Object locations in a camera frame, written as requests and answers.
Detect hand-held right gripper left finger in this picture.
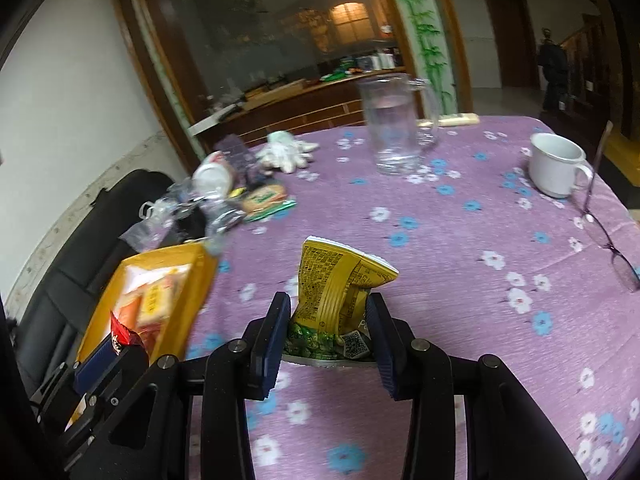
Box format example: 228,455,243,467
62,291,292,480

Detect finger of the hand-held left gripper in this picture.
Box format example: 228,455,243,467
102,346,151,403
72,334,121,395

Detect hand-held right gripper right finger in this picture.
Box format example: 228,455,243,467
365,292,588,480

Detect small red candy packet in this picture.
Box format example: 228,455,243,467
109,310,146,356

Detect yellow green pea snack packet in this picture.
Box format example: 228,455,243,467
282,236,401,368

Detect yellow cardboard box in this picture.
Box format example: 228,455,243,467
67,242,218,431

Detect orange white snack packet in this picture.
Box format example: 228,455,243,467
116,292,143,328

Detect pale yellow cracker packet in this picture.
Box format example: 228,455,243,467
136,280,175,328

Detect black leather chair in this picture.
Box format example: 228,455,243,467
12,170,206,396

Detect purple floral tablecloth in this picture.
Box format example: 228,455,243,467
185,115,640,480

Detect crumpled clear plastic wrappers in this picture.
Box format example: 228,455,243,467
120,187,246,256

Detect green cracker packet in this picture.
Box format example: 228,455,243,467
240,183,298,223

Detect white plastic jar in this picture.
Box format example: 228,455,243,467
192,150,236,196

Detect white work glove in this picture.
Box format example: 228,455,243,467
256,131,321,173

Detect purple phone stand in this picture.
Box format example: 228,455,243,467
217,135,271,186

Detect clear glass pitcher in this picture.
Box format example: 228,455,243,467
357,72,442,177

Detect cream rectangular bar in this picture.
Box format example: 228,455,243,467
417,112,482,128

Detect white mug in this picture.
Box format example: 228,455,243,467
530,132,593,199

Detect wooden counter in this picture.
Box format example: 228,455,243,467
189,65,407,147

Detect thin-framed eyeglasses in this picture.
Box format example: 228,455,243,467
575,120,640,293

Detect wood-framed glass partition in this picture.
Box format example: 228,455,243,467
105,0,473,161

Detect bamboo painted panel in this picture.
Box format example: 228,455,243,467
382,0,458,116

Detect brown wooden door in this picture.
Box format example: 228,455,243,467
481,0,545,90

